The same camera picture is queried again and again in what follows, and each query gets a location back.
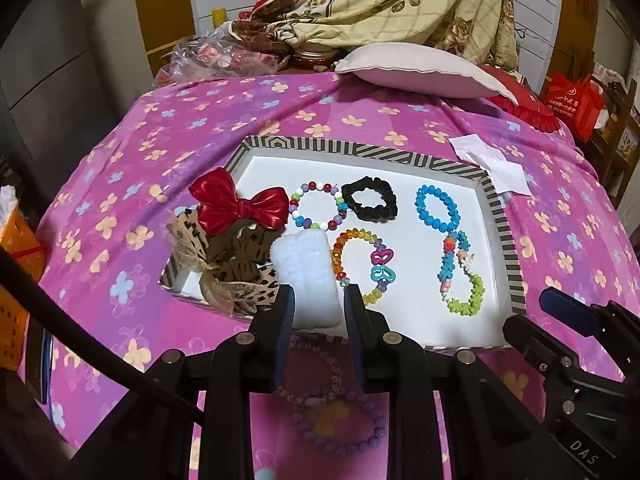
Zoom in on purple bead bracelet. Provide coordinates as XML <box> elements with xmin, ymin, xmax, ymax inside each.
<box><xmin>292</xmin><ymin>389</ymin><xmax>388</xmax><ymax>456</ymax></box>

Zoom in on blue green flower bracelet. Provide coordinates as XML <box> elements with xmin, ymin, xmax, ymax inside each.
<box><xmin>437</xmin><ymin>230</ymin><xmax>486</xmax><ymax>317</ymax></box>

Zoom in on orange plastic basket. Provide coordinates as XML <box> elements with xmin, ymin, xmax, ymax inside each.
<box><xmin>1</xmin><ymin>207</ymin><xmax>48</xmax><ymax>372</ymax></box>

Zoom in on clear plastic bag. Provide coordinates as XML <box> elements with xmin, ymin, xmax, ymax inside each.
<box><xmin>154</xmin><ymin>36</ymin><xmax>290</xmax><ymax>88</ymax></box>

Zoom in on grey refrigerator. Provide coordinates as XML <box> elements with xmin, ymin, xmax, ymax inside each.
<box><xmin>1</xmin><ymin>0</ymin><xmax>116</xmax><ymax>200</ymax></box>

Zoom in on black scrunchie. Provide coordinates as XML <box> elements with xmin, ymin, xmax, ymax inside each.
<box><xmin>342</xmin><ymin>176</ymin><xmax>398</xmax><ymax>223</ymax></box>

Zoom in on brown scrunchie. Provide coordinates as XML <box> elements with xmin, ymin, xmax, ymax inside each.
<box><xmin>206</xmin><ymin>226</ymin><xmax>283</xmax><ymax>283</ymax></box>

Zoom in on striped hexagonal white tray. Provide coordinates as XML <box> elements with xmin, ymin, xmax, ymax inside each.
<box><xmin>224</xmin><ymin>136</ymin><xmax>526</xmax><ymax>350</ymax></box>

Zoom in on cream floral quilt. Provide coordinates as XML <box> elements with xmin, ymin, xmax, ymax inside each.
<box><xmin>231</xmin><ymin>0</ymin><xmax>518</xmax><ymax>70</ymax></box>

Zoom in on white pink pillow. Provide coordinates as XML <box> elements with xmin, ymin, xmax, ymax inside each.
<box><xmin>334</xmin><ymin>42</ymin><xmax>518</xmax><ymax>105</ymax></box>

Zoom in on rainbow heart bead bracelet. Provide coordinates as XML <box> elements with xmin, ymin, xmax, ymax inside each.
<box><xmin>330</xmin><ymin>226</ymin><xmax>397</xmax><ymax>306</ymax></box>

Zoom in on white paper sheet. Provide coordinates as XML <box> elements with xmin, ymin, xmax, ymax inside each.
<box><xmin>449</xmin><ymin>134</ymin><xmax>532</xmax><ymax>196</ymax></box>

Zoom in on multicolour round bead bracelet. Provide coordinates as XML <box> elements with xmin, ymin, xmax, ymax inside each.
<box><xmin>288</xmin><ymin>180</ymin><xmax>350</xmax><ymax>232</ymax></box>

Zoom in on blue bead bracelet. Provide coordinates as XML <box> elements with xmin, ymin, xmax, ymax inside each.
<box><xmin>414</xmin><ymin>184</ymin><xmax>462</xmax><ymax>233</ymax></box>

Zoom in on black cable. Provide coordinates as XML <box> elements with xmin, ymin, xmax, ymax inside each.
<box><xmin>0</xmin><ymin>246</ymin><xmax>206</xmax><ymax>426</ymax></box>

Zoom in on leopard print hair bow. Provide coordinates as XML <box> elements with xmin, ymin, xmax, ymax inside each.
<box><xmin>160</xmin><ymin>208</ymin><xmax>283</xmax><ymax>318</ymax></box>

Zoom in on red ruffled cushion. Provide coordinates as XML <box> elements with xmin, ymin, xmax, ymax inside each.
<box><xmin>482</xmin><ymin>65</ymin><xmax>560</xmax><ymax>133</ymax></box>

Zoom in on white fluffy hair band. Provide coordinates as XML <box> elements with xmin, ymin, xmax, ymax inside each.
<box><xmin>270</xmin><ymin>230</ymin><xmax>343</xmax><ymax>330</ymax></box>

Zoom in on red shopping bag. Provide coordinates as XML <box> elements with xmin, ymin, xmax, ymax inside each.
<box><xmin>542</xmin><ymin>73</ymin><xmax>604</xmax><ymax>142</ymax></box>

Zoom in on red satin bow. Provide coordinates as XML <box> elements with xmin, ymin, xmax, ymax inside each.
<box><xmin>189</xmin><ymin>168</ymin><xmax>290</xmax><ymax>235</ymax></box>

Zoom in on pink grey woven bangle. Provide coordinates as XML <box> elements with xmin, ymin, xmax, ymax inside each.
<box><xmin>277</xmin><ymin>338</ymin><xmax>343</xmax><ymax>408</ymax></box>

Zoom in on pink floral bed sheet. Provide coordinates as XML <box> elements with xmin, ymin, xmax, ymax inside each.
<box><xmin>19</xmin><ymin>71</ymin><xmax>637</xmax><ymax>480</ymax></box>

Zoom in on yellow cup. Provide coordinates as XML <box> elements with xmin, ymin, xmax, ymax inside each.
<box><xmin>210</xmin><ymin>8</ymin><xmax>227</xmax><ymax>27</ymax></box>

